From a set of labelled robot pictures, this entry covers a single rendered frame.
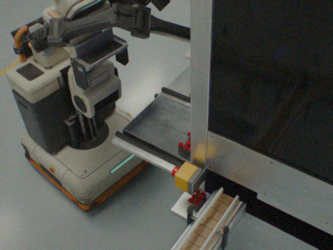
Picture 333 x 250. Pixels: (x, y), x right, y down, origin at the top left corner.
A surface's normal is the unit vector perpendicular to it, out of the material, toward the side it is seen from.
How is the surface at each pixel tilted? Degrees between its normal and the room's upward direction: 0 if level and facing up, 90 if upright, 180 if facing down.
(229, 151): 90
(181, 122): 0
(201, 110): 90
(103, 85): 8
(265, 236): 90
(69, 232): 0
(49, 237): 0
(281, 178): 90
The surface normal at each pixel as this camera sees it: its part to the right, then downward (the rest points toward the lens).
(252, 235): -0.57, 0.60
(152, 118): -0.04, -0.70
